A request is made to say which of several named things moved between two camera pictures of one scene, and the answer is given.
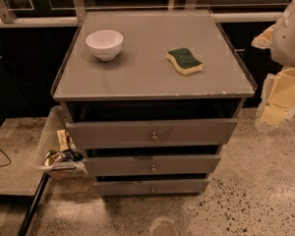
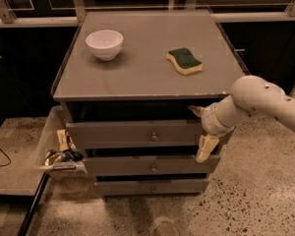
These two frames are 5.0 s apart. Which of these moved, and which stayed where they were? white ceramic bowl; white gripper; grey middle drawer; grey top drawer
Moved: white gripper
Stayed: grey middle drawer; white ceramic bowl; grey top drawer
